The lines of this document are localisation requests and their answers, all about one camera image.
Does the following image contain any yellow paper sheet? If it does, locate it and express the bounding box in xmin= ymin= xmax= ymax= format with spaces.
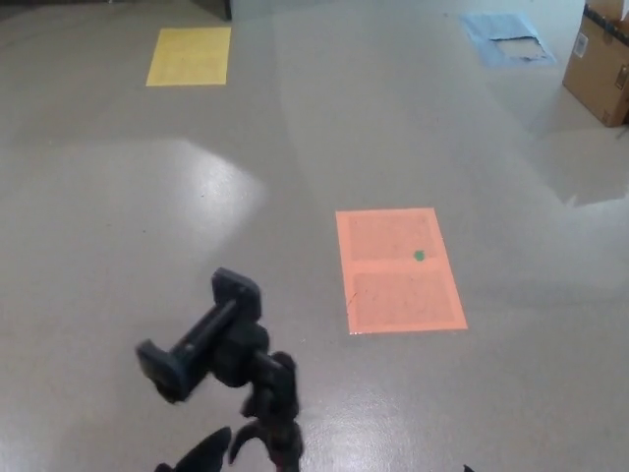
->
xmin=145 ymin=27 xmax=232 ymax=88

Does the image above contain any orange paper sheet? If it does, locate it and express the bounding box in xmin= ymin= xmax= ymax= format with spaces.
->
xmin=335 ymin=206 xmax=469 ymax=335

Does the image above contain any brown cardboard box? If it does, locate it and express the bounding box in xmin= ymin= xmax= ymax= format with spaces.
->
xmin=562 ymin=0 xmax=629 ymax=128

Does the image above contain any black extendable phone stand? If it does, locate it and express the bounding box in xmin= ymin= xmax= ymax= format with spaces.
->
xmin=135 ymin=266 xmax=305 ymax=472

